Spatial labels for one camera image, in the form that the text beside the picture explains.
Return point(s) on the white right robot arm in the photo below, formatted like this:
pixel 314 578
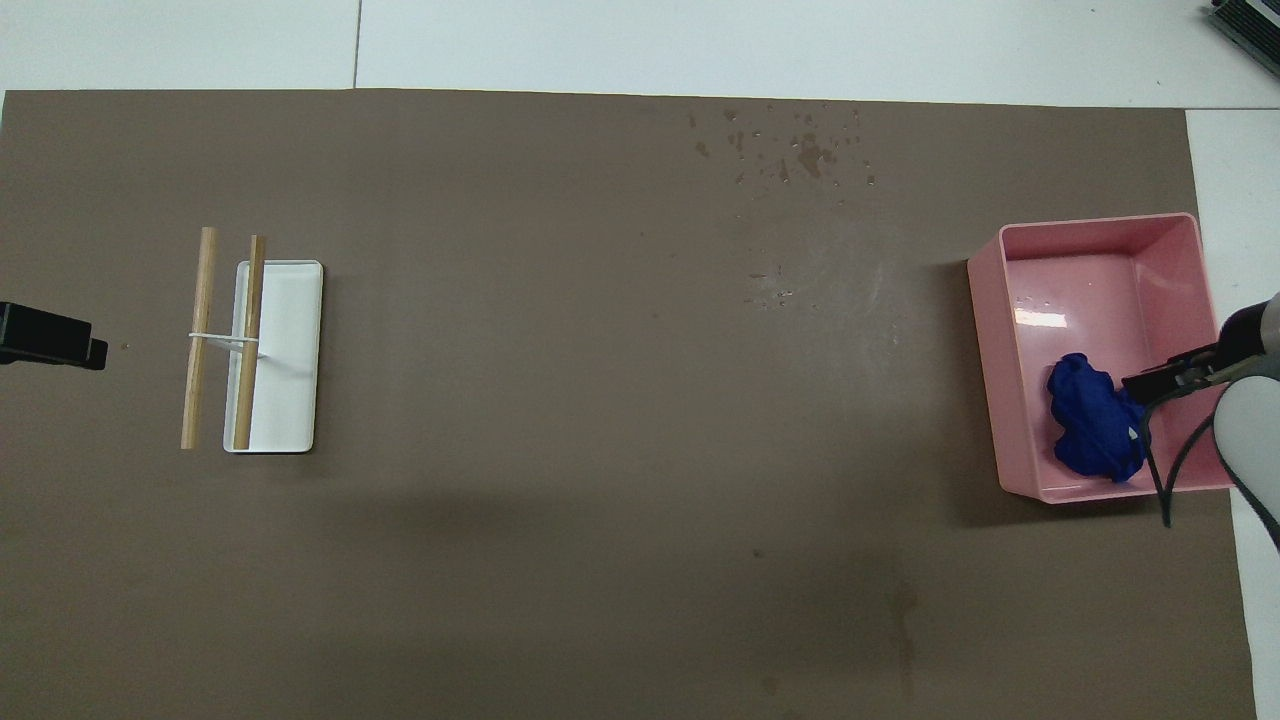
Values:
pixel 1255 440

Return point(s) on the white rack with wooden bars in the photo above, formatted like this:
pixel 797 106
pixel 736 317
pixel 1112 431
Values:
pixel 290 400

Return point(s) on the wooden dowel rod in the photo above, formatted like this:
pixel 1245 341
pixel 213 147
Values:
pixel 200 300
pixel 250 300

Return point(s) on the brown table mat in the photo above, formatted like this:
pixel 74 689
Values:
pixel 560 450

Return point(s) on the dark ribbed device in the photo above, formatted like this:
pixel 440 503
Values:
pixel 1250 20

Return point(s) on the blue cloth towel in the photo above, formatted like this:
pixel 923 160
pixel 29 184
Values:
pixel 1095 430

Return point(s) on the pink plastic bin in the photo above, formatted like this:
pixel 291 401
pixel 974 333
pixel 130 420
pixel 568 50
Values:
pixel 1080 300

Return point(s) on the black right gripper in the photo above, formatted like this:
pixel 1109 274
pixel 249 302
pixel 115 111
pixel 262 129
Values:
pixel 1245 335

